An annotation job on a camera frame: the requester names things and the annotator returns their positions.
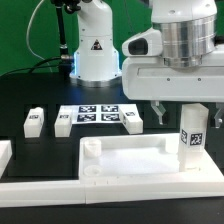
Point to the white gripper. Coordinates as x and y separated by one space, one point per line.
147 78

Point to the white desk top tray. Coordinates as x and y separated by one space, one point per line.
139 159

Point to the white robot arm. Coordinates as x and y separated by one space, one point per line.
179 58

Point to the white marker sheet with tags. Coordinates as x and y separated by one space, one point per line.
98 113

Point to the white L-shaped fence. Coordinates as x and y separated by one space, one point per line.
27 194

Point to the white block left edge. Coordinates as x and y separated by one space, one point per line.
5 154

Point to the black camera stand pole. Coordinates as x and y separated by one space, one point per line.
70 6

